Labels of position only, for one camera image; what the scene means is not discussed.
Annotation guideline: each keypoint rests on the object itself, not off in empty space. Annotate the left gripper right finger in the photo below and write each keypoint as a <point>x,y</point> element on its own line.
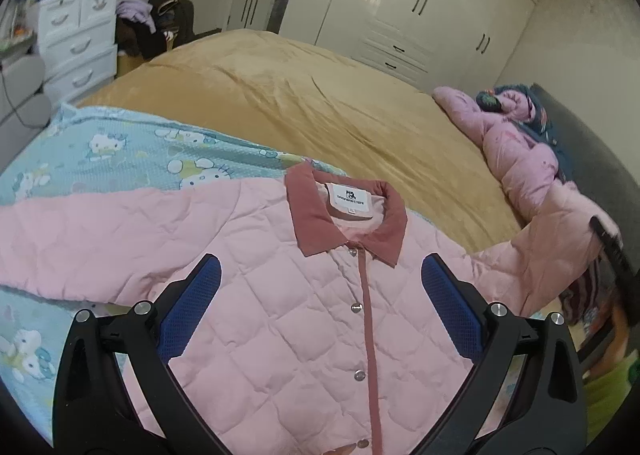
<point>523,394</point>

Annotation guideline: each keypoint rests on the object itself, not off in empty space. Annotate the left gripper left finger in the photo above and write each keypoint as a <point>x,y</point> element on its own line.
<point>114,388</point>

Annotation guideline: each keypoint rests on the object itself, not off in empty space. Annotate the pink quilted jacket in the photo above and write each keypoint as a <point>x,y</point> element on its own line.
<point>321,335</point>

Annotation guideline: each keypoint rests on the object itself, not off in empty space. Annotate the striped dark cloth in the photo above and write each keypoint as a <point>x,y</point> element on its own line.
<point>585,298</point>

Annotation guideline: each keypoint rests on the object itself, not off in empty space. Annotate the grey padded headboard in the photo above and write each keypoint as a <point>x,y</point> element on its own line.
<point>598,173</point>

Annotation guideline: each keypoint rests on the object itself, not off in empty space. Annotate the pink floral duvet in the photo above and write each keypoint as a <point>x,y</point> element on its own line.
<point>525,169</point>

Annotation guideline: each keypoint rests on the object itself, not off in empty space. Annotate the dark blue floral pillow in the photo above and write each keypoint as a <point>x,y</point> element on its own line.
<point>519,103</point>

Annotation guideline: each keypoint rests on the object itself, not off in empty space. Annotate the blue Hello Kitty sheet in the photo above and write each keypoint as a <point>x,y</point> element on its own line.
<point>101,150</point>

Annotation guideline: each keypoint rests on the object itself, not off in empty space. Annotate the white glossy wardrobe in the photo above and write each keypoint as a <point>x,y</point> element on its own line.
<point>426,43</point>

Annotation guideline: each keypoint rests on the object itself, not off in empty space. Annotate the grey low cabinet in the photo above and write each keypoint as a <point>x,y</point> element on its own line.
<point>25,109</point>

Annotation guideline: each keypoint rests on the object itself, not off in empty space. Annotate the mustard yellow bed blanket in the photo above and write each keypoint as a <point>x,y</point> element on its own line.
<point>297,98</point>

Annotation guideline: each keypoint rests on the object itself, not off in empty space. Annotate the white drawer chest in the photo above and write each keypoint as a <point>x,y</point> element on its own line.
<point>76,40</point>

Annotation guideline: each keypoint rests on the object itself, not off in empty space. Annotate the lilac garment pile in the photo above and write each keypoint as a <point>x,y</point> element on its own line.
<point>136,11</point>

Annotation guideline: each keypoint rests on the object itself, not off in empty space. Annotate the black backpack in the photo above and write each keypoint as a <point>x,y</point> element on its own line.
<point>176,16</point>

